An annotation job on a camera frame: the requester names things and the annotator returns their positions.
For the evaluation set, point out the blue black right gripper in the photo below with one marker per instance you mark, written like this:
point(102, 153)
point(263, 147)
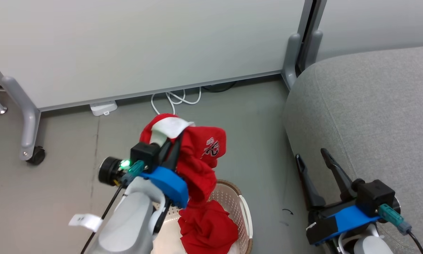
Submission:
point(342, 220)

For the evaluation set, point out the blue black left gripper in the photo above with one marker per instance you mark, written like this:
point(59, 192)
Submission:
point(170, 185)

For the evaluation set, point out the red garment with white trim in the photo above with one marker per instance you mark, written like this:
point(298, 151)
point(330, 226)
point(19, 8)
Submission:
point(200, 165)

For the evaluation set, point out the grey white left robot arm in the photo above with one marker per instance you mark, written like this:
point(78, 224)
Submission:
point(126, 225)

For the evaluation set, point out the cream perforated laundry basket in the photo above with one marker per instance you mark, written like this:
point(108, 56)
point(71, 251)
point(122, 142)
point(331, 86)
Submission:
point(234, 208)

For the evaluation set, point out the black left wrist motor cylinder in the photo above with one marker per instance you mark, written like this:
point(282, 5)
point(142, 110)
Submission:
point(109, 171)

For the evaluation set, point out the white power adapter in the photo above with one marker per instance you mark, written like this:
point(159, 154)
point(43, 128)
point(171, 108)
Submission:
point(103, 108)

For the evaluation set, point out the grey fabric sofa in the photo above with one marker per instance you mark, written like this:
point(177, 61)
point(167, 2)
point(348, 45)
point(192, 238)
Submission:
point(373, 106)

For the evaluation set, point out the wide white partition panel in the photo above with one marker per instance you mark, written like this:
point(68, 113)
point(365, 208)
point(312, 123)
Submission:
point(144, 42)

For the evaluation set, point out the black caster wheel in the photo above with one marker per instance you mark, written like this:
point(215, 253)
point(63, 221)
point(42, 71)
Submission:
point(36, 155)

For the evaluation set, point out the grey partition foot with caster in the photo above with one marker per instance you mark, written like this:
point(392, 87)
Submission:
point(26, 113)

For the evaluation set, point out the narrow white partition panel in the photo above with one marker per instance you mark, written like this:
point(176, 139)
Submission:
point(380, 21)

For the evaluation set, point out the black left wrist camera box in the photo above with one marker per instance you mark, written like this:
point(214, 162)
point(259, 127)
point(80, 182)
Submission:
point(145, 154)

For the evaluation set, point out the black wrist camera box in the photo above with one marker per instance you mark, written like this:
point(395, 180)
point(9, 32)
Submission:
point(375, 195)
point(145, 154)

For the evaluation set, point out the teal left camera connector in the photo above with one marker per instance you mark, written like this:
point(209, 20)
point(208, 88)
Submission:
point(134, 171)

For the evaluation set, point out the teal camera connector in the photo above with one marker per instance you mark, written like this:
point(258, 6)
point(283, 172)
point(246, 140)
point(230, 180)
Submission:
point(134, 171)
point(393, 217)

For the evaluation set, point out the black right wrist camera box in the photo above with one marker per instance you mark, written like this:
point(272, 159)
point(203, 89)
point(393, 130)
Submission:
point(375, 195)

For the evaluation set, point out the teal right camera connector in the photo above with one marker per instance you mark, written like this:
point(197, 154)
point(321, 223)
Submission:
point(393, 217)

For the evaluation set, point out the grey partition post foot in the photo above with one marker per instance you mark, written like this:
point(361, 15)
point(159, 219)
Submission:
point(314, 42)
point(291, 53)

